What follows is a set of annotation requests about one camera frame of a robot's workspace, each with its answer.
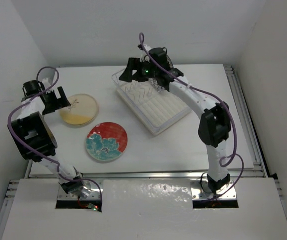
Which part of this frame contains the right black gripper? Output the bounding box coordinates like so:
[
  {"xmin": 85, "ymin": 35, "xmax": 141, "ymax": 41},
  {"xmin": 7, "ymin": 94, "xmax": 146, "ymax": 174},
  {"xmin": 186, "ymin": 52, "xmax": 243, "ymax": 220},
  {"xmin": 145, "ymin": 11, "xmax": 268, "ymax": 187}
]
[{"xmin": 121, "ymin": 56, "xmax": 160, "ymax": 82}]

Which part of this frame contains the tan plate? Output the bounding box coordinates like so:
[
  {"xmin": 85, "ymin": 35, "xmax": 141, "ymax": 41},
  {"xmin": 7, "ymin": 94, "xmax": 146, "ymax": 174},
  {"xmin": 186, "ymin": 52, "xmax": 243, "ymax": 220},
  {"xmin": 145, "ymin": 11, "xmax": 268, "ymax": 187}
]
[{"xmin": 59, "ymin": 93, "xmax": 100, "ymax": 126}]

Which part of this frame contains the red blue floral plate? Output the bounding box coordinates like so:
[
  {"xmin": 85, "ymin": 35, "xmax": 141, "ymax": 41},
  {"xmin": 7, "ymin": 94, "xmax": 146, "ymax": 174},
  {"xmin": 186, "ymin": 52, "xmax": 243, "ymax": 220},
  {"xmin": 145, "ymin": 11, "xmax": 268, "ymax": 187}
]
[{"xmin": 85, "ymin": 122, "xmax": 129, "ymax": 163}]

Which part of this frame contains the black patterned plate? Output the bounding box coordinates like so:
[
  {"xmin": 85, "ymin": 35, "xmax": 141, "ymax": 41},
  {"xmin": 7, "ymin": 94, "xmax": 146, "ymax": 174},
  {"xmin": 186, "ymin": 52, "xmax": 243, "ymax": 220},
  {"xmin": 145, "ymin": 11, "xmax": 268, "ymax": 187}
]
[{"xmin": 167, "ymin": 56, "xmax": 174, "ymax": 70}]

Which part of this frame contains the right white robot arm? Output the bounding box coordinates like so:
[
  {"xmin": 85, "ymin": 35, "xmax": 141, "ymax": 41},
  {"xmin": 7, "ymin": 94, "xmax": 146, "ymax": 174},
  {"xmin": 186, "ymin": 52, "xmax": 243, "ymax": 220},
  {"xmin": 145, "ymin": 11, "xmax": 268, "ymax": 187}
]
[{"xmin": 119, "ymin": 47, "xmax": 232, "ymax": 194}]

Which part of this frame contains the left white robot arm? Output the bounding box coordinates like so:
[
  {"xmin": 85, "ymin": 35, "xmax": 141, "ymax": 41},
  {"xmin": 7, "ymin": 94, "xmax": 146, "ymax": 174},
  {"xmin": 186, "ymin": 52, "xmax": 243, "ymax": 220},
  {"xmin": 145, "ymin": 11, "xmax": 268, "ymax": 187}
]
[{"xmin": 8, "ymin": 78, "xmax": 84, "ymax": 197}]

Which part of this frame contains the cream drip tray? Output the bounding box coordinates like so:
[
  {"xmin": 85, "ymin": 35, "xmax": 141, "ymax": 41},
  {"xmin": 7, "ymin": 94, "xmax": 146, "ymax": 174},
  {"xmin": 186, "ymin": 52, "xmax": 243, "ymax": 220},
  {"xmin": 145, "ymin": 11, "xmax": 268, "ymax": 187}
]
[{"xmin": 119, "ymin": 95, "xmax": 192, "ymax": 136}]

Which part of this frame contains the small green circuit board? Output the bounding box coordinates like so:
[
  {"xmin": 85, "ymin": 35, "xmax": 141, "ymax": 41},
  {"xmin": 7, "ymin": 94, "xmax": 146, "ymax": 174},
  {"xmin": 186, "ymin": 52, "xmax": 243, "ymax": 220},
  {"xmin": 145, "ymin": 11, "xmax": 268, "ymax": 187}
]
[{"xmin": 77, "ymin": 197, "xmax": 99, "ymax": 212}]

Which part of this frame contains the white front cover panel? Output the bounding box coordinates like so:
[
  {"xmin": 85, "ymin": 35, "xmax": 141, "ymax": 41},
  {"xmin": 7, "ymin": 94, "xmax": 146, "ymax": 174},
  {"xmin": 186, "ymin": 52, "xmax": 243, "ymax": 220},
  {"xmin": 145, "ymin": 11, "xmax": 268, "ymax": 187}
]
[{"xmin": 2, "ymin": 178, "xmax": 287, "ymax": 240}]

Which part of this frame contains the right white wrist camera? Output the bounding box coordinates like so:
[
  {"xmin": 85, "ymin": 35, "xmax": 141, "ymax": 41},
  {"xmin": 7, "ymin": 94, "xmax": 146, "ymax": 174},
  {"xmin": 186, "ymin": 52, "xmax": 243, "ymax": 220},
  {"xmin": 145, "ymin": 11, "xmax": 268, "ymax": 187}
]
[{"xmin": 138, "ymin": 44, "xmax": 152, "ymax": 63}]

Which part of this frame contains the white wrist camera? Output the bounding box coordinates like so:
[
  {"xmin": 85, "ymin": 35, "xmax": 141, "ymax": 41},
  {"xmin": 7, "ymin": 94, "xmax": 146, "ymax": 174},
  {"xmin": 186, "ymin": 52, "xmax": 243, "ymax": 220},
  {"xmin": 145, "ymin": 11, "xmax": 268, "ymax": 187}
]
[
  {"xmin": 41, "ymin": 77, "xmax": 53, "ymax": 93},
  {"xmin": 138, "ymin": 44, "xmax": 152, "ymax": 63}
]

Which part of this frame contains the white wire dish rack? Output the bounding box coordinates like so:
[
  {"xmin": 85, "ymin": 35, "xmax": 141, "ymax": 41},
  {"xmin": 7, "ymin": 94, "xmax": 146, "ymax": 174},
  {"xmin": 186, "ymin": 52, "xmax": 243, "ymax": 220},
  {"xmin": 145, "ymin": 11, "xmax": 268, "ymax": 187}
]
[{"xmin": 111, "ymin": 70, "xmax": 189, "ymax": 114}]

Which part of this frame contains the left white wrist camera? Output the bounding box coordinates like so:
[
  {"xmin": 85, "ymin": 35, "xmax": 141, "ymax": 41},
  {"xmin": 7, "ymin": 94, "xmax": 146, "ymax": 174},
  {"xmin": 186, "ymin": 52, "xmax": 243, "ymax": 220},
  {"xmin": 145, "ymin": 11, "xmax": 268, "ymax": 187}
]
[{"xmin": 41, "ymin": 77, "xmax": 53, "ymax": 93}]

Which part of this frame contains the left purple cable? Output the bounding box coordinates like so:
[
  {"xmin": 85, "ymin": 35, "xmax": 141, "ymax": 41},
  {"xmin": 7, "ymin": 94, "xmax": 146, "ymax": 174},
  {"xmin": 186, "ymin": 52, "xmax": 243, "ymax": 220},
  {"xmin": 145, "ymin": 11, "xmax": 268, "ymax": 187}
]
[{"xmin": 7, "ymin": 66, "xmax": 104, "ymax": 201}]

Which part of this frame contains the purple cable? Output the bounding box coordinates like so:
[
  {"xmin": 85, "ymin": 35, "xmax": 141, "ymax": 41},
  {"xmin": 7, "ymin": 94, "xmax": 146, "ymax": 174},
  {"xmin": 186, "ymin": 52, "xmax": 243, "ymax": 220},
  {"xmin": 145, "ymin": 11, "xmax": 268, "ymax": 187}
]
[
  {"xmin": 7, "ymin": 66, "xmax": 104, "ymax": 201},
  {"xmin": 138, "ymin": 32, "xmax": 244, "ymax": 201}
]

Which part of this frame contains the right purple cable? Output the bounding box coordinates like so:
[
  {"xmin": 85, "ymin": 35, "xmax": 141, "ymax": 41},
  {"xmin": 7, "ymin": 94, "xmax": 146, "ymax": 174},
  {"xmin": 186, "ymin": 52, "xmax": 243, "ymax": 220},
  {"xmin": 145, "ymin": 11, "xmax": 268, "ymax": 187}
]
[{"xmin": 138, "ymin": 32, "xmax": 244, "ymax": 201}]

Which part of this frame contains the aluminium mounting rail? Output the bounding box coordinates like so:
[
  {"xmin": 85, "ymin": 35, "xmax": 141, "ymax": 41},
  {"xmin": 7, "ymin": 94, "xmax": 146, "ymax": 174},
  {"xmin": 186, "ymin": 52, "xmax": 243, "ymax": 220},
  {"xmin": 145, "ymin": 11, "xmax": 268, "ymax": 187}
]
[{"xmin": 5, "ymin": 167, "xmax": 267, "ymax": 203}]

